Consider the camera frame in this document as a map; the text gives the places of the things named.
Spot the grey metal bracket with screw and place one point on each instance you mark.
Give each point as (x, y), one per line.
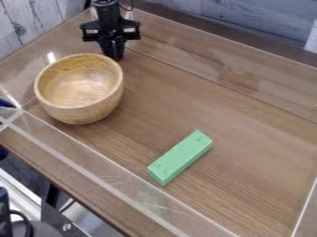
(61, 224)

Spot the white object at right edge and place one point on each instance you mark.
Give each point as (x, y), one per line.
(310, 46)

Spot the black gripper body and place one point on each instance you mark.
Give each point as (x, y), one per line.
(110, 24)

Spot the black table leg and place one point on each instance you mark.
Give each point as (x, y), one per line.
(52, 196)

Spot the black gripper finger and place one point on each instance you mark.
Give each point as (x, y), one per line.
(106, 45)
(119, 46)

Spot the brown wooden bowl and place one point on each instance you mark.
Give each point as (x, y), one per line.
(80, 88)

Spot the green rectangular block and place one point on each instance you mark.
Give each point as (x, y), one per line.
(179, 157)

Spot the clear acrylic tray walls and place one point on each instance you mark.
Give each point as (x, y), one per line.
(191, 81)

